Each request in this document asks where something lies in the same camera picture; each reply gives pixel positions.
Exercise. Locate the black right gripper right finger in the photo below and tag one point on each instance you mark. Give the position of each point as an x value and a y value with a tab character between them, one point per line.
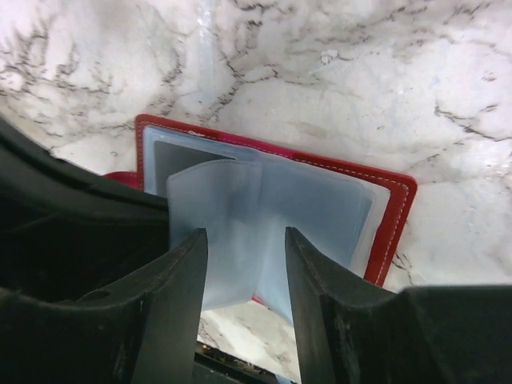
351	331

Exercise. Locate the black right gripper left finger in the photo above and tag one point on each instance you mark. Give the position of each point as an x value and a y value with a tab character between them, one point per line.
141	328

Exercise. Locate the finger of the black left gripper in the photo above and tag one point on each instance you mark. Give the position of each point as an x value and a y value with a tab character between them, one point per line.
66	231

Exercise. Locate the red leather card holder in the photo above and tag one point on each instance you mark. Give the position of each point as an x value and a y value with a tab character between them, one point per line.
245	193

